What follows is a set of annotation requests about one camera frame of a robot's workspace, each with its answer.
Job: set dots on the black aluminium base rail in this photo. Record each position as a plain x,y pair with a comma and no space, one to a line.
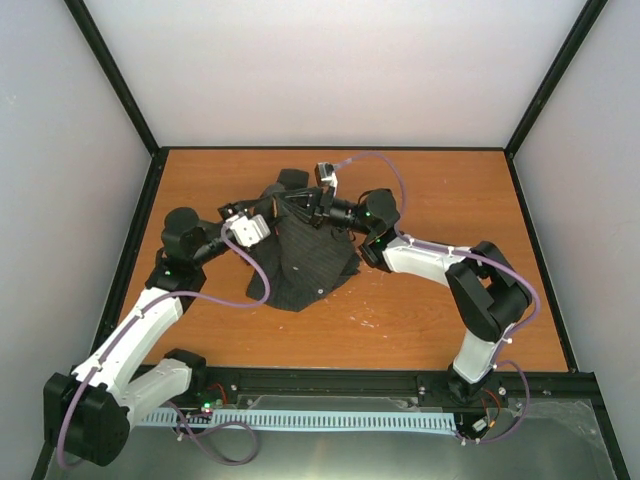
429,388

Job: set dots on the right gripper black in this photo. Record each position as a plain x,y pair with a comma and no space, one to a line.
312,215

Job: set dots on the black enclosure frame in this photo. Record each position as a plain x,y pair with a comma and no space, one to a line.
579,31

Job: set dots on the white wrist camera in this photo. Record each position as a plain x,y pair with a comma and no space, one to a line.
326,180
247,230

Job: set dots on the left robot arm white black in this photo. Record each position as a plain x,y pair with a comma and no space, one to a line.
90,412

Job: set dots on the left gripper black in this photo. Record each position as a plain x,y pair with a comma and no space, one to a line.
237,208

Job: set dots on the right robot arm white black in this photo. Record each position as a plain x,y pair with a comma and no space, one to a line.
491,298

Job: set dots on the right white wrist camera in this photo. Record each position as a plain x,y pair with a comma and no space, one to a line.
326,180

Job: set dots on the clear plastic sheet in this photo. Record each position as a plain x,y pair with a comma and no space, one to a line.
554,440

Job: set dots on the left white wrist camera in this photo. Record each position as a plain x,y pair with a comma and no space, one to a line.
247,230

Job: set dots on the dark pinstriped shirt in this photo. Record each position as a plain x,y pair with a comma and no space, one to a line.
303,264

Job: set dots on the light blue slotted cable duct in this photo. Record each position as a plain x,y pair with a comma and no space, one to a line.
329,421

